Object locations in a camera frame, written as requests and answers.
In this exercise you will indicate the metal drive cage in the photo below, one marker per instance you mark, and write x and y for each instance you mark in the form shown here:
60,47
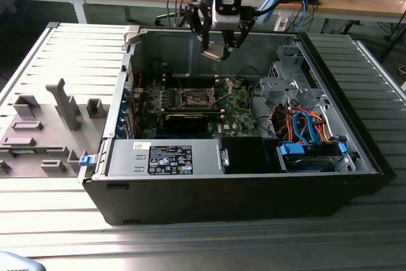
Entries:
285,88

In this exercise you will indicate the hard disk in blue carrier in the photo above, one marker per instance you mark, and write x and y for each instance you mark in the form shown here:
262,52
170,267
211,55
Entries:
304,164

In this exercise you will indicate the RAM slot white clips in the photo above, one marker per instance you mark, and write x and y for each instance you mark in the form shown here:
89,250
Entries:
171,82
171,78

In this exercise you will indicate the grey power supply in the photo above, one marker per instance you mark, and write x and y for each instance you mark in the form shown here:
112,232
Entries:
127,156

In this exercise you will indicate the small white device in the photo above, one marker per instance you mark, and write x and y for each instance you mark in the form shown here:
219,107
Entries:
281,23

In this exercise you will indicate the black graphics card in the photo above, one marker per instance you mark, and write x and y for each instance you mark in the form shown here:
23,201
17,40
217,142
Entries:
187,123

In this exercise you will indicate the grey parts rack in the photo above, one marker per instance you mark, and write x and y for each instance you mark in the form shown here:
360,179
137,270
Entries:
47,144

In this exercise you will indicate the green motherboard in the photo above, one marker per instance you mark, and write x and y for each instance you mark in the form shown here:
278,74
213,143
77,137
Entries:
234,115

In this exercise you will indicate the black PC case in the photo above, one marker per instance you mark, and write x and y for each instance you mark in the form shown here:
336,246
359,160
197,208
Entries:
222,198

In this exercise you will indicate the CPU with silver top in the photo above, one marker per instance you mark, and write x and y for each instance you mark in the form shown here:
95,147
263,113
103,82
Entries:
213,52

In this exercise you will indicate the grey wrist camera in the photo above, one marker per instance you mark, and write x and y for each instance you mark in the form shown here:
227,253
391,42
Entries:
226,22

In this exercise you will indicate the grey rounded device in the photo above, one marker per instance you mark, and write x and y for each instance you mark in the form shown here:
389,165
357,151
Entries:
16,263

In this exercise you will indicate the CPU socket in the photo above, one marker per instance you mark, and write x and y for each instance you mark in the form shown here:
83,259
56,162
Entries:
195,99

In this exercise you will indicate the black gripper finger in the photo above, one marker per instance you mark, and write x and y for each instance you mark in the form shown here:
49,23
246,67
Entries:
239,36
196,20

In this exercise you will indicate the blue case latch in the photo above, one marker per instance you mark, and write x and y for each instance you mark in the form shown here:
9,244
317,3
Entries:
86,161

